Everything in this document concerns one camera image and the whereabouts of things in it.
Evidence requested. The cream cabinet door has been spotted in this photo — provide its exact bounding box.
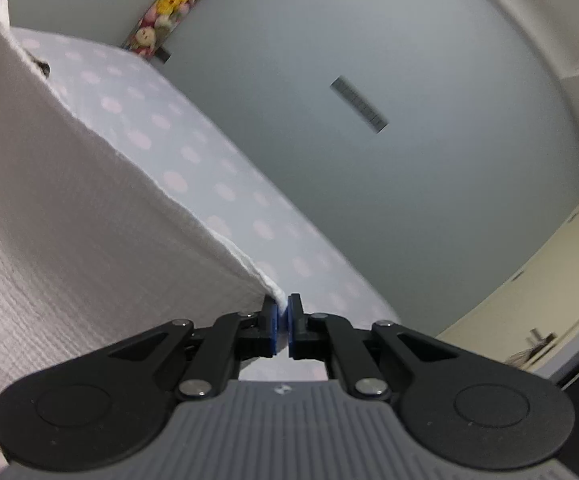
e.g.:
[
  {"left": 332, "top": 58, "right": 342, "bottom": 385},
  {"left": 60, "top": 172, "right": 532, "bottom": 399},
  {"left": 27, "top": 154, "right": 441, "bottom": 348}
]
[{"left": 434, "top": 192, "right": 579, "bottom": 373}]

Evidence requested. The grey wall strip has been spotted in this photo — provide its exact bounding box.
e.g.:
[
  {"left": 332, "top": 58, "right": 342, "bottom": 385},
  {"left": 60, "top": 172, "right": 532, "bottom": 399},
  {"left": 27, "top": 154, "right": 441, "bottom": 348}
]
[{"left": 330, "top": 76, "right": 389, "bottom": 134}]

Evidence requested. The white textured cloth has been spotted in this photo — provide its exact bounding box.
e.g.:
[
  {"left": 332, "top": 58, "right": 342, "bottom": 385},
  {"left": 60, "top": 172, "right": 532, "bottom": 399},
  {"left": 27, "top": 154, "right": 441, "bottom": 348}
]
[{"left": 0, "top": 0, "right": 286, "bottom": 463}]

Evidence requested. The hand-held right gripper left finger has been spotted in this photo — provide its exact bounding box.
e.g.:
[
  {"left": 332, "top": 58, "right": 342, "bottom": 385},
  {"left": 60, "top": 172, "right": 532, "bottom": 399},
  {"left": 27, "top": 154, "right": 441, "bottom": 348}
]
[{"left": 109, "top": 294, "right": 278, "bottom": 401}]

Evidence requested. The colourful printed cloth strip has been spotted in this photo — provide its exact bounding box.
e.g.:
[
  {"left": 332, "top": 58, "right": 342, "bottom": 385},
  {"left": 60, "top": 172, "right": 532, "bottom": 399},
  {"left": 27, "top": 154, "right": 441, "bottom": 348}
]
[{"left": 122, "top": 0, "right": 240, "bottom": 56}]

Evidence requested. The pale blue dotted bed sheet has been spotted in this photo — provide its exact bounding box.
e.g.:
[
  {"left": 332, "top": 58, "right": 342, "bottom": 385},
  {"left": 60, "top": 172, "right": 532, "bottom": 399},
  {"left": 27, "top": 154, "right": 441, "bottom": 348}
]
[{"left": 11, "top": 27, "right": 403, "bottom": 384}]

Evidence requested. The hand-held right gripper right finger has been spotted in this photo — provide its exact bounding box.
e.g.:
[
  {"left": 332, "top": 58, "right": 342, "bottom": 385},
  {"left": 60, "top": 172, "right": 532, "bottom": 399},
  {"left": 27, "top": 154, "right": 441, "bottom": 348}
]
[{"left": 286, "top": 293, "right": 461, "bottom": 401}]

